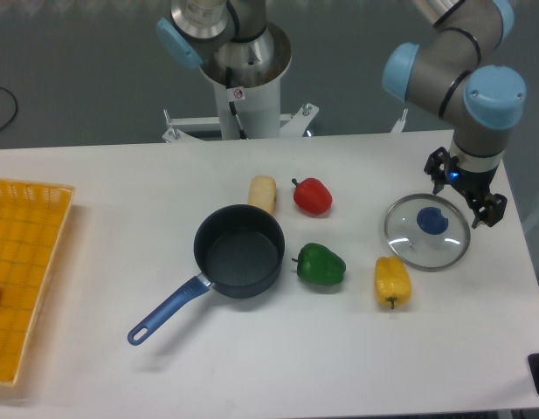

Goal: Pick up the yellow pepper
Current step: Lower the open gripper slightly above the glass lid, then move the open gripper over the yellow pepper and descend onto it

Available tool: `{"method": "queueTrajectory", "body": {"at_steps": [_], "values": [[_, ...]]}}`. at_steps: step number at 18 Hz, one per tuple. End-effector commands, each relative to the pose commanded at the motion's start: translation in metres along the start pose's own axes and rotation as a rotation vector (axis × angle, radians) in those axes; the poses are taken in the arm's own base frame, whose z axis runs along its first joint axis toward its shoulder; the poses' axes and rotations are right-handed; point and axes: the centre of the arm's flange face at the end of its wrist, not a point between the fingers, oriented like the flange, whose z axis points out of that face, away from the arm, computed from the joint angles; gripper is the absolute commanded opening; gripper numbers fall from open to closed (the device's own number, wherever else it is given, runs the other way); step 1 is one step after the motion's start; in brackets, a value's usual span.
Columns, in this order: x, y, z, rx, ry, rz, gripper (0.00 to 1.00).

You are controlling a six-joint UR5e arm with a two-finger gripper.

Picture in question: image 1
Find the yellow bell pepper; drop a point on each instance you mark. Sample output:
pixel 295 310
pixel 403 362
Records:
pixel 392 282

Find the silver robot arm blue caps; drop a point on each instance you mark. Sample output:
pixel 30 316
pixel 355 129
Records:
pixel 244 56

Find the green bell pepper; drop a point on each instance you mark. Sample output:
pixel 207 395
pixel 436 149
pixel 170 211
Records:
pixel 318 265

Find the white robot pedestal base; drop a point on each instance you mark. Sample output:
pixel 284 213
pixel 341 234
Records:
pixel 244 113

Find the dark saucepan blue handle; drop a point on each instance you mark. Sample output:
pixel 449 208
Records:
pixel 238 250

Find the yellow woven basket tray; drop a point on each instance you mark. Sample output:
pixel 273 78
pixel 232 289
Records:
pixel 32 218

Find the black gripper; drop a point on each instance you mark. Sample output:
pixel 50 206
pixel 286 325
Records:
pixel 470 176

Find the red bell pepper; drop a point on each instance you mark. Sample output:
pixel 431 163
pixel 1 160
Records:
pixel 312 196

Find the glass lid blue knob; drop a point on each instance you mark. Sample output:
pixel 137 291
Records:
pixel 426 232

